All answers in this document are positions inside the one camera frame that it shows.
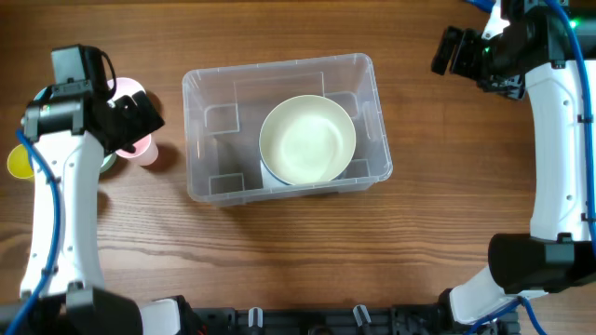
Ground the light blue bowl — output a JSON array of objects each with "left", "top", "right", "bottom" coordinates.
[{"left": 34, "top": 87, "right": 52, "bottom": 101}]

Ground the pink cup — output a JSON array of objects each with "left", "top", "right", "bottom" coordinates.
[{"left": 115, "top": 135, "right": 158, "bottom": 167}]

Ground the clear plastic storage bin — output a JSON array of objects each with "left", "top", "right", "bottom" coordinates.
[{"left": 183, "top": 53, "right": 393, "bottom": 207}]

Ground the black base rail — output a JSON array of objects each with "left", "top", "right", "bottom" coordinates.
[{"left": 195, "top": 303, "right": 521, "bottom": 335}]

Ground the pink bowl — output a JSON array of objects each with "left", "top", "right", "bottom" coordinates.
[{"left": 107, "top": 77, "right": 145, "bottom": 102}]

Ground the mint green bowl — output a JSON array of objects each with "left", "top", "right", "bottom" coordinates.
[{"left": 100, "top": 154, "right": 117, "bottom": 173}]

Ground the cream plate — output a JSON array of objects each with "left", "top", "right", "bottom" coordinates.
[{"left": 258, "top": 95, "right": 358, "bottom": 185}]

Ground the yellow cup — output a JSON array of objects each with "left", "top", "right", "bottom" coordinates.
[{"left": 7, "top": 144, "right": 34, "bottom": 181}]

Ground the white label in bin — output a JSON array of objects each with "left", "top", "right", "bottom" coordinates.
[{"left": 260, "top": 160, "right": 288, "bottom": 190}]

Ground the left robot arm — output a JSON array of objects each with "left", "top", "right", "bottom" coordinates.
[{"left": 2, "top": 82, "right": 187, "bottom": 334}]

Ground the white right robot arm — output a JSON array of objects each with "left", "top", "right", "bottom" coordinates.
[{"left": 431, "top": 0, "right": 595, "bottom": 331}]

